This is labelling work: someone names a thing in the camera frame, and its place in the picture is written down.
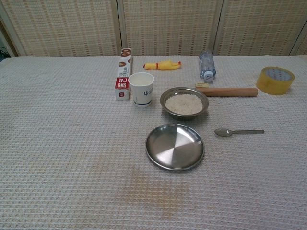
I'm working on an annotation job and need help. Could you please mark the white paper cup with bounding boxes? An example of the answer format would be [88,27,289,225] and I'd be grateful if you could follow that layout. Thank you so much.
[128,72,155,108]

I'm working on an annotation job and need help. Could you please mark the woven bamboo screen panel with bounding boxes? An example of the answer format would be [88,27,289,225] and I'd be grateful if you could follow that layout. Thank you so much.
[0,0,120,58]
[213,0,307,57]
[118,0,225,57]

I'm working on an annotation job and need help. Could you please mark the wooden rolling pin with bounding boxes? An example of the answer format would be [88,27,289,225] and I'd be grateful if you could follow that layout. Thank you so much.
[195,87,259,98]

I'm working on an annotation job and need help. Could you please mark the cling film box red white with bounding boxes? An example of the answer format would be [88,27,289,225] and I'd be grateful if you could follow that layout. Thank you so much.
[114,47,133,101]

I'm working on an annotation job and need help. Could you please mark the beige waffle tablecloth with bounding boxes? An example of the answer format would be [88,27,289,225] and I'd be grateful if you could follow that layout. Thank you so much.
[0,55,307,230]

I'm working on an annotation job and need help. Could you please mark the clear plastic water bottle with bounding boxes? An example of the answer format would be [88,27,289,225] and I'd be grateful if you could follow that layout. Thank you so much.
[198,49,216,83]

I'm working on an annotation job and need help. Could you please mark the steel spoon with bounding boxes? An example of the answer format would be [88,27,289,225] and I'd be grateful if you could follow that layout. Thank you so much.
[214,128,265,138]

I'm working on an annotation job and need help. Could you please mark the steel plate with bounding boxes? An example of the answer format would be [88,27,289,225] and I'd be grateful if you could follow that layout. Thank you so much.
[145,123,205,171]

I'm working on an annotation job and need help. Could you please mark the clear yellowish tape roll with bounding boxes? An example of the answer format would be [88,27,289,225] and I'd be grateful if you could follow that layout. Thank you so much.
[256,66,296,96]

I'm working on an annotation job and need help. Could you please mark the yellow rubber chicken toy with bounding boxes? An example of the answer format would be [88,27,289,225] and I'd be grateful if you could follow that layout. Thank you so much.
[143,59,182,71]

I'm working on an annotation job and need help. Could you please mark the steel bowl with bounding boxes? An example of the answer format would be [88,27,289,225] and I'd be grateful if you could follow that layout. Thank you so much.
[160,87,210,121]

